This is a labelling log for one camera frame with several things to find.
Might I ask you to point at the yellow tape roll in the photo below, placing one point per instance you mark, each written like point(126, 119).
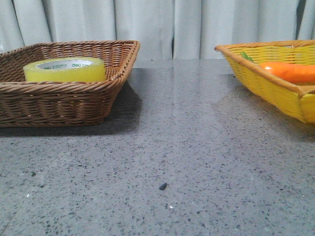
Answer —
point(72, 69)

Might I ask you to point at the white curtain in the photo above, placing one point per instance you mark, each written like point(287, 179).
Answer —
point(166, 29)

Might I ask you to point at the brown wicker basket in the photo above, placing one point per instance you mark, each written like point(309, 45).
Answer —
point(49, 104)

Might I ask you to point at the yellow woven basket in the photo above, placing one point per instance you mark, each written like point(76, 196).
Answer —
point(296, 100)

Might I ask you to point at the orange toy carrot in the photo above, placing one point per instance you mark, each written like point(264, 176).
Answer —
point(290, 72)

